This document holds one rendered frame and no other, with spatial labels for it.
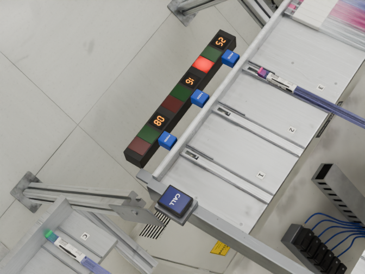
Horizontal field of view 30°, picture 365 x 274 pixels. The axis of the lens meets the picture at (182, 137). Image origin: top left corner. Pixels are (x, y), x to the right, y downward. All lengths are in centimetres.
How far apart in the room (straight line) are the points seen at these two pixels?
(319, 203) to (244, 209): 42
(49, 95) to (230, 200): 85
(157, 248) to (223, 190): 58
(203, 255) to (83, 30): 77
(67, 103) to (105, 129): 14
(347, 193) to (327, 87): 34
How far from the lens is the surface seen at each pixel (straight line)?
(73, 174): 195
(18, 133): 190
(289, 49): 139
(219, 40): 142
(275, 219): 153
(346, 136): 166
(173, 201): 118
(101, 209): 144
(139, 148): 130
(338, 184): 158
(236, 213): 122
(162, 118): 133
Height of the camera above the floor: 182
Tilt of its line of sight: 60 degrees down
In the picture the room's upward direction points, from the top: 86 degrees clockwise
